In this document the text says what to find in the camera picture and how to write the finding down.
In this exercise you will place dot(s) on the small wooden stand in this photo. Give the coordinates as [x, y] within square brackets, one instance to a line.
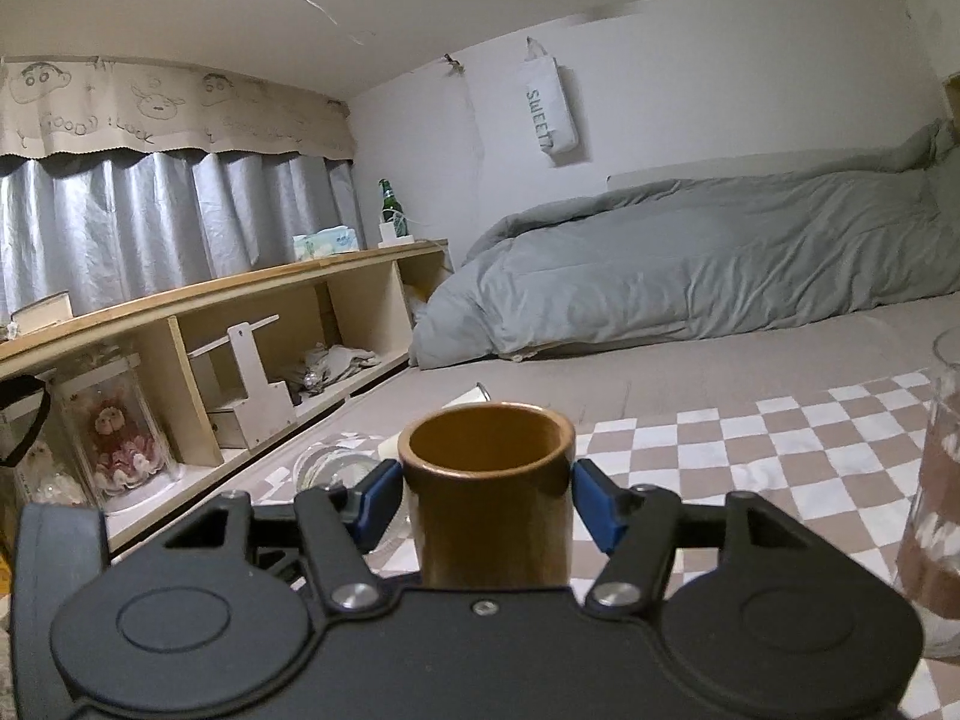
[246, 409]

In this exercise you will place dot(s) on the grey curtain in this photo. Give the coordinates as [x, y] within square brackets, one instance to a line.
[110, 227]

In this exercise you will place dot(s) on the ribbed clear stemmed glass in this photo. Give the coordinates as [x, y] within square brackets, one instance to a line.
[343, 461]

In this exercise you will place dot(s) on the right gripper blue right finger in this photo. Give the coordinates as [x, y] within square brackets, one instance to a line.
[635, 528]

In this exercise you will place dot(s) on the tissue pack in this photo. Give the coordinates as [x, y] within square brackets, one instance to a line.
[325, 243]

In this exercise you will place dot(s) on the white charger block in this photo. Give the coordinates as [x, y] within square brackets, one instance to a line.
[389, 237]

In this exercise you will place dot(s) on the plush doll in clear case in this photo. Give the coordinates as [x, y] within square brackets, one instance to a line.
[124, 451]

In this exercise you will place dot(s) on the glass cup with brown sleeve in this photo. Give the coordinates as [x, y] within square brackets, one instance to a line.
[926, 566]

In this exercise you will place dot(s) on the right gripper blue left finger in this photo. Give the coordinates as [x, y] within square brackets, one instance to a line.
[338, 528]

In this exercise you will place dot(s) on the crumpled beige cloth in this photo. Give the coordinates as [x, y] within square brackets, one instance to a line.
[323, 366]

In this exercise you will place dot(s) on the white hanging fabric bag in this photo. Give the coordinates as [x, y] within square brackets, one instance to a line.
[547, 104]

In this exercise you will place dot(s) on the brown bamboo cup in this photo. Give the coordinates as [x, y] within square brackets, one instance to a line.
[490, 496]

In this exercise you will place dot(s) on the wooden low shelf unit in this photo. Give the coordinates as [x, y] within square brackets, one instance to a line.
[358, 300]

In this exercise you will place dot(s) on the grey duvet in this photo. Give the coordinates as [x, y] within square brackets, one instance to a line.
[686, 259]

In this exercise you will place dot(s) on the green glass bottle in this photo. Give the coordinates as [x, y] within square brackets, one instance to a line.
[391, 210]

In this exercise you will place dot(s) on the beige cartoon valance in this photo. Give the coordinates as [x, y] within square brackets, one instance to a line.
[81, 106]

